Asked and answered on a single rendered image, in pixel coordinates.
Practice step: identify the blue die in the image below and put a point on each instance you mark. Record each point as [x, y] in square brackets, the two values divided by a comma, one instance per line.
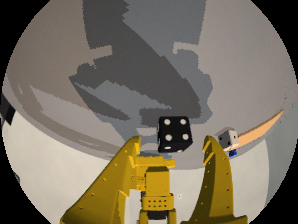
[232, 153]

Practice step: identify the orange mat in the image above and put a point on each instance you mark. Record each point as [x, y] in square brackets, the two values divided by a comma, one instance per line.
[255, 132]

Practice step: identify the white die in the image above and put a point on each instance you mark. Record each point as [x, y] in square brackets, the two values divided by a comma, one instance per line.
[228, 140]

